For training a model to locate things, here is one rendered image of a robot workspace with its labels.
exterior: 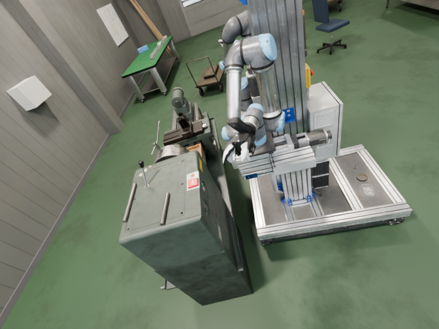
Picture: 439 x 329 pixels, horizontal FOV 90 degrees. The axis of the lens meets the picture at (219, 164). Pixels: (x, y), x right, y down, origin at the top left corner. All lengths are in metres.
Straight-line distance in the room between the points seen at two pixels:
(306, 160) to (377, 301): 1.24
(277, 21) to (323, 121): 0.69
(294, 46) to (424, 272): 1.90
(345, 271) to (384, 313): 0.33
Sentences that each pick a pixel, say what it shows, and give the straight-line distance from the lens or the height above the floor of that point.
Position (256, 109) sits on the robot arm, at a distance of 1.02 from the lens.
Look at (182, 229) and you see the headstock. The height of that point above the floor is 1.21.
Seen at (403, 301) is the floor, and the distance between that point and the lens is 2.28.
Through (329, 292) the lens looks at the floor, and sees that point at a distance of 2.20.
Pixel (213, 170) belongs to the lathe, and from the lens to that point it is 2.36.
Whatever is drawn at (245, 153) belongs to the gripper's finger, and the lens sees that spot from 0.81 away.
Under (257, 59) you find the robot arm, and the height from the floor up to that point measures 1.73.
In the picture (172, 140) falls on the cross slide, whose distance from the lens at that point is 2.29.
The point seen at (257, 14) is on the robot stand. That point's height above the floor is 1.85.
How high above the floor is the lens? 2.12
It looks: 41 degrees down
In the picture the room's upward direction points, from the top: 24 degrees counter-clockwise
